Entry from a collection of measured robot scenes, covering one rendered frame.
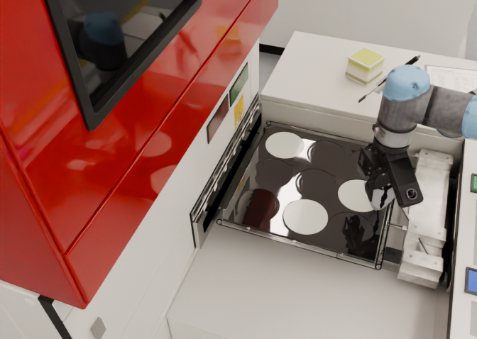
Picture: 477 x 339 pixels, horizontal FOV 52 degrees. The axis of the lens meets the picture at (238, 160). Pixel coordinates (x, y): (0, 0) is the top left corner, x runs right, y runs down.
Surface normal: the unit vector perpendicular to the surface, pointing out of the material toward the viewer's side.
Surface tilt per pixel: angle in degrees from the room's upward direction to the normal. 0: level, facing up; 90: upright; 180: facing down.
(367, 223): 0
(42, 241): 90
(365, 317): 0
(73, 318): 90
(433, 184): 0
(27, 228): 90
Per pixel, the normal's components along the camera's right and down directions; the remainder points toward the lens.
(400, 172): 0.07, -0.26
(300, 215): -0.04, -0.70
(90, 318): 0.94, 0.23
